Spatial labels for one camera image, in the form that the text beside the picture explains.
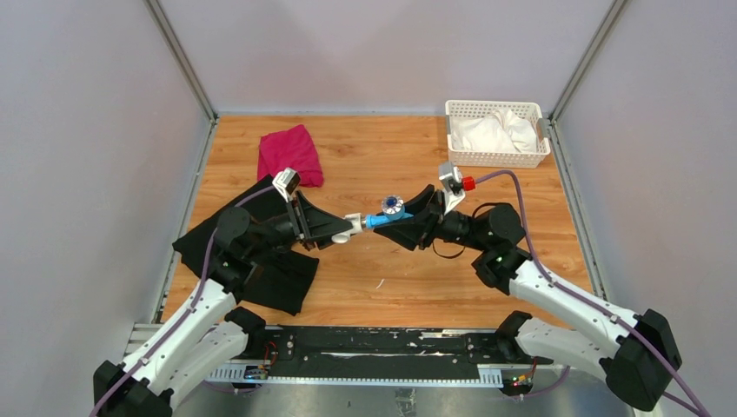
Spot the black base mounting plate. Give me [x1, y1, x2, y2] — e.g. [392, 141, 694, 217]
[238, 326, 552, 381]

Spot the magenta cloth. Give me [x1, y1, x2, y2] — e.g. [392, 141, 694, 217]
[257, 124, 325, 188]

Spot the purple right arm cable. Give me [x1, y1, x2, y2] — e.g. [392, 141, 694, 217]
[475, 169, 712, 417]

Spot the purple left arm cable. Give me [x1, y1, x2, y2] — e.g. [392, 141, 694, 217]
[89, 183, 277, 417]

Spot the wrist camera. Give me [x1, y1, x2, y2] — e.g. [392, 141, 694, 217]
[272, 167, 301, 202]
[438, 161, 466, 215]

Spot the blue water faucet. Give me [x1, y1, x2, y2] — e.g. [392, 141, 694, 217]
[363, 195, 413, 229]

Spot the black cloth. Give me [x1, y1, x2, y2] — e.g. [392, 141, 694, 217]
[172, 175, 319, 315]

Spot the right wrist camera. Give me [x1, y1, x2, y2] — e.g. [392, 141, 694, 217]
[438, 161, 466, 215]

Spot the aluminium frame rail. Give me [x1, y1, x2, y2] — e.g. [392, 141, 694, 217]
[123, 323, 649, 387]

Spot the white cloth in basket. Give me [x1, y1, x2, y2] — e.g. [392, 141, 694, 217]
[450, 109, 537, 154]

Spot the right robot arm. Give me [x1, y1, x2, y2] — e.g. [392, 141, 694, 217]
[365, 187, 682, 412]

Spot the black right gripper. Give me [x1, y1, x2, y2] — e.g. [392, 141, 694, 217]
[372, 185, 488, 252]

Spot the white plastic basket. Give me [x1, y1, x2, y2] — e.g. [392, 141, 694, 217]
[445, 100, 551, 169]

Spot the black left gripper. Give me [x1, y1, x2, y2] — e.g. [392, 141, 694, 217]
[245, 190, 355, 259]

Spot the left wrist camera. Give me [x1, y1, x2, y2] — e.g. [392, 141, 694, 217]
[272, 167, 301, 202]

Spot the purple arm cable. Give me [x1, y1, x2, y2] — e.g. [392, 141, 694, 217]
[89, 183, 277, 417]
[475, 169, 712, 417]

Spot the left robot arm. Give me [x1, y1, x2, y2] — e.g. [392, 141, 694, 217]
[90, 186, 370, 416]

